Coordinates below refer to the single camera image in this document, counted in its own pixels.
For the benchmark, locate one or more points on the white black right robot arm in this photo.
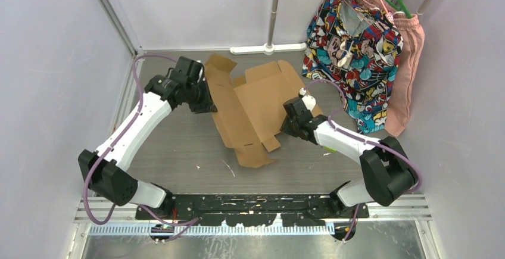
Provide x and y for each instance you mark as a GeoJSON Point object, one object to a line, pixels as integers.
{"type": "Point", "coordinates": [386, 170]}

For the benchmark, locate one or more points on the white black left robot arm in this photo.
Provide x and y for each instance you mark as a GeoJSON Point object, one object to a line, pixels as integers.
{"type": "Point", "coordinates": [105, 169]}

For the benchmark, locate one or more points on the pink garment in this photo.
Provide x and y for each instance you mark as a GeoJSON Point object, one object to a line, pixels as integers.
{"type": "Point", "coordinates": [398, 112]}

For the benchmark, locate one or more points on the brown cardboard box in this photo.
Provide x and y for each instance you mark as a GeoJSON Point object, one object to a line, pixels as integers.
{"type": "Point", "coordinates": [250, 108]}

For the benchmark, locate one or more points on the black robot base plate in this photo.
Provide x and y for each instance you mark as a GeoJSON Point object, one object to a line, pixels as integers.
{"type": "Point", "coordinates": [254, 215]}

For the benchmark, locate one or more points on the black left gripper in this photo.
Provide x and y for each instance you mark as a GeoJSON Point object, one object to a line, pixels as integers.
{"type": "Point", "coordinates": [208, 105]}

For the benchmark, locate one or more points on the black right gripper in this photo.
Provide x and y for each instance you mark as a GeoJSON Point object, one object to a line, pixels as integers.
{"type": "Point", "coordinates": [285, 128]}

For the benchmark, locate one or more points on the small green block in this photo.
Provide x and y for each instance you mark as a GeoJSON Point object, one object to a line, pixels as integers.
{"type": "Point", "coordinates": [329, 149]}

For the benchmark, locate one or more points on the colourful cartoon print garment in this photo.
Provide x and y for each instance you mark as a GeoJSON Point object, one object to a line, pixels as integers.
{"type": "Point", "coordinates": [359, 49]}

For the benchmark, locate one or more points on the white rack stand with pole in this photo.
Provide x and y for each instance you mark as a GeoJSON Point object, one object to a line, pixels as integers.
{"type": "Point", "coordinates": [269, 48]}

